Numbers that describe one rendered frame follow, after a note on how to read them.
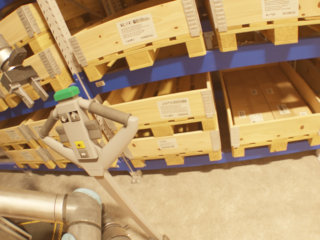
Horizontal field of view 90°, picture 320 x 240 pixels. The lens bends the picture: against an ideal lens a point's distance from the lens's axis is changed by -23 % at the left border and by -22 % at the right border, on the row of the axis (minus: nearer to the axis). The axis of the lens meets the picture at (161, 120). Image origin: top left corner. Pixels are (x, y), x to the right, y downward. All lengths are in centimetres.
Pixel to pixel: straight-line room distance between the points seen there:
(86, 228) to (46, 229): 148
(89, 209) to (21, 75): 51
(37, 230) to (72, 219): 153
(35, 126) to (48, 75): 69
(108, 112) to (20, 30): 117
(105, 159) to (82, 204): 18
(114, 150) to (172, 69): 78
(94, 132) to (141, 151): 109
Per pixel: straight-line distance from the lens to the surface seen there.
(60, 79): 155
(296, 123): 161
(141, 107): 138
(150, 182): 207
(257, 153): 181
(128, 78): 137
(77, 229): 54
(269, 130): 157
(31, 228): 216
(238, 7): 113
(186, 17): 112
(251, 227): 170
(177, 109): 134
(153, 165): 192
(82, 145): 66
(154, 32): 115
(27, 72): 80
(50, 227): 197
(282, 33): 123
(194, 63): 125
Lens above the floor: 159
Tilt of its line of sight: 35 degrees down
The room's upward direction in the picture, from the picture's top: 20 degrees counter-clockwise
